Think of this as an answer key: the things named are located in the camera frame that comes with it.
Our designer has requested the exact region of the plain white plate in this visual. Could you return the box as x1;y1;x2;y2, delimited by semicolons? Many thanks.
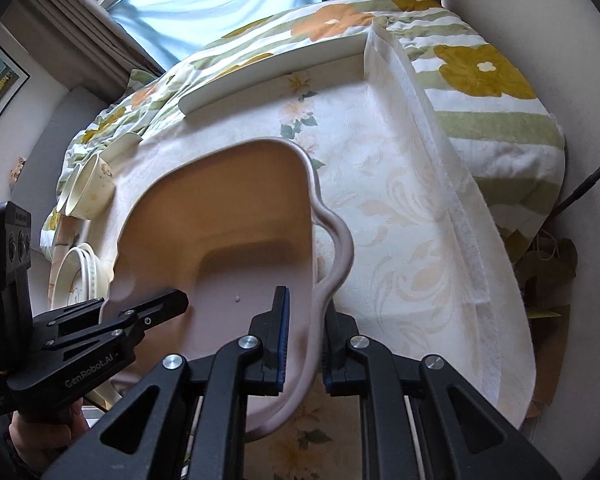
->
80;242;112;306

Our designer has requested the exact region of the green striped pillow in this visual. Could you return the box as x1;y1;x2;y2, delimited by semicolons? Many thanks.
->
125;67;156;96

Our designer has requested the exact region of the cream bowl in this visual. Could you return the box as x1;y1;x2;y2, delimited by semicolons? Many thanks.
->
77;154;117;220
56;160;88;216

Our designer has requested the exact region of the floral print plate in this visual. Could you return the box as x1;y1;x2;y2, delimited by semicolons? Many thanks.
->
50;247;88;311

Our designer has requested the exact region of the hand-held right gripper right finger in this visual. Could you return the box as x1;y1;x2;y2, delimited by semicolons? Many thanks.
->
321;305;563;480

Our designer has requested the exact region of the brown cardboard box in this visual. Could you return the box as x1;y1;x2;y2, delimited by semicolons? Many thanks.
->
525;310;571;418

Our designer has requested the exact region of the light blue cloth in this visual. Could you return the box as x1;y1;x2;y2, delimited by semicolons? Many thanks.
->
102;0;323;73

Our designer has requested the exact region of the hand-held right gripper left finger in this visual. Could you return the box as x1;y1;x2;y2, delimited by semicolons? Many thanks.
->
40;286;292;480

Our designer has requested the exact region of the black cable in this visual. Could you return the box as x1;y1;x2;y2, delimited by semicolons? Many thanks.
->
550;135;600;221

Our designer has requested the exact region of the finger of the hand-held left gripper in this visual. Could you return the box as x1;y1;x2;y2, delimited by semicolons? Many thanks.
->
45;312;156;362
32;288;190;335

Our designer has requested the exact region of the floral striped blanket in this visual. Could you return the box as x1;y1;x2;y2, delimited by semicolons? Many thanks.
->
40;0;566;246

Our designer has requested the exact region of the person's left hand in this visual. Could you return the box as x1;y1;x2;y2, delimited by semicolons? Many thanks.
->
7;402;88;466

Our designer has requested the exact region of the pink square basin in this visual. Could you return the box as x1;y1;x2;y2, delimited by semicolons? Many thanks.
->
99;138;355;436

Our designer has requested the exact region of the floral white tablecloth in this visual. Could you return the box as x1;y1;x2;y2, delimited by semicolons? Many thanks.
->
42;25;538;480

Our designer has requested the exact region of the grey padded headboard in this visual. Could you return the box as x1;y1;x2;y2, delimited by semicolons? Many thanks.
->
10;85;111;201

